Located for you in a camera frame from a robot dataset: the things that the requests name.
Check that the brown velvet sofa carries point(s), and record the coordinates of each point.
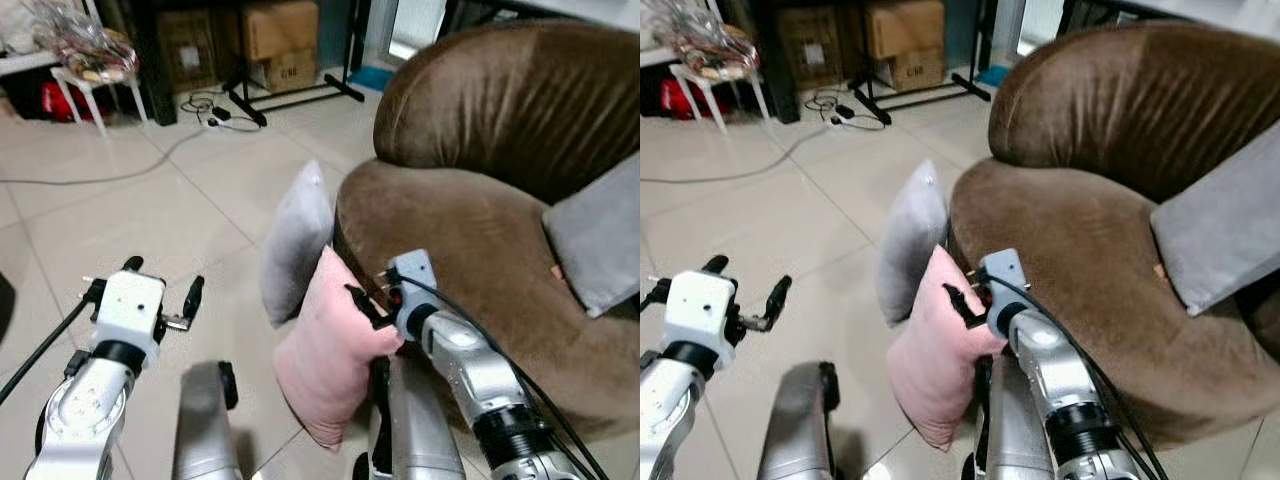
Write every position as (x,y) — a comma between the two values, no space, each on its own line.
(470,230)
(1080,240)

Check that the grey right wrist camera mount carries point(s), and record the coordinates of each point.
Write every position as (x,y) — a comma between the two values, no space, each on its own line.
(413,280)
(1003,280)

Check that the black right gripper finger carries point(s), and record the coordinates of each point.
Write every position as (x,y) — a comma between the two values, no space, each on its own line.
(362,305)
(957,303)

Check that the pink pillow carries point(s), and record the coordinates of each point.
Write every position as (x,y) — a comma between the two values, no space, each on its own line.
(325,360)
(935,365)

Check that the silver robot leg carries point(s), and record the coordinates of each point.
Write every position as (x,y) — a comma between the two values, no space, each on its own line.
(795,425)
(1010,430)
(205,425)
(415,430)

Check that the red bag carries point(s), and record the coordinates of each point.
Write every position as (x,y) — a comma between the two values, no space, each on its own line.
(62,102)
(680,100)

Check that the large plain cardboard box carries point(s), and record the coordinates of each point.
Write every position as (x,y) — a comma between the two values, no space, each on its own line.
(905,27)
(280,28)

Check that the glass door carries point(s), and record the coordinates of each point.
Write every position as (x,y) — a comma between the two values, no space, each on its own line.
(1025,25)
(410,30)

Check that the black metal rack stand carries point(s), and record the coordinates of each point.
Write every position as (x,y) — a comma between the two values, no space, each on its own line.
(925,97)
(300,97)

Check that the power strip with plugs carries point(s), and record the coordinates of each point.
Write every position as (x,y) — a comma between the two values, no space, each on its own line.
(845,112)
(220,115)

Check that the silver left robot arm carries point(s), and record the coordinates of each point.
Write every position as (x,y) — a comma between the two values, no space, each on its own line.
(85,405)
(668,400)

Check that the white plastic stool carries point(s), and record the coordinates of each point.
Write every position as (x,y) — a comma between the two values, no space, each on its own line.
(95,88)
(712,85)

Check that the dark labelled cardboard box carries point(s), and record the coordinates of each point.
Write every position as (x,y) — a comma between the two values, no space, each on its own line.
(810,48)
(188,50)

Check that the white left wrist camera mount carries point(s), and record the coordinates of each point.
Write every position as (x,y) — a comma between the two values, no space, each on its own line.
(700,305)
(130,305)

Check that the dark grey pillow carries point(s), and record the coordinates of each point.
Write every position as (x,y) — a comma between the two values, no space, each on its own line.
(600,240)
(1220,225)

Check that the small printed cardboard box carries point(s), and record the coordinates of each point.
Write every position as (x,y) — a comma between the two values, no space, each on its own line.
(915,70)
(288,72)

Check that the blue mat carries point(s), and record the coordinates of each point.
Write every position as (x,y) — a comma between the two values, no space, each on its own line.
(993,76)
(372,78)

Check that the dark furniture post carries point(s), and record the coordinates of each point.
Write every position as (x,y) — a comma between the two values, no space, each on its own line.
(152,60)
(772,60)

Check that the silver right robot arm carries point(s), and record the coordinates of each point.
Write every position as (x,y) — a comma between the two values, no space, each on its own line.
(480,375)
(1060,375)

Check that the silver right robot leg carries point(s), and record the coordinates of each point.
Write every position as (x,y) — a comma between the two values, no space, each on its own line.
(1010,430)
(415,430)

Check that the silver left robot leg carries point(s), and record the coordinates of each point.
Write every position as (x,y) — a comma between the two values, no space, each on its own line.
(795,425)
(205,425)

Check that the light grey pillow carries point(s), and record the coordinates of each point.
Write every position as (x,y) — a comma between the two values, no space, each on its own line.
(298,240)
(912,240)

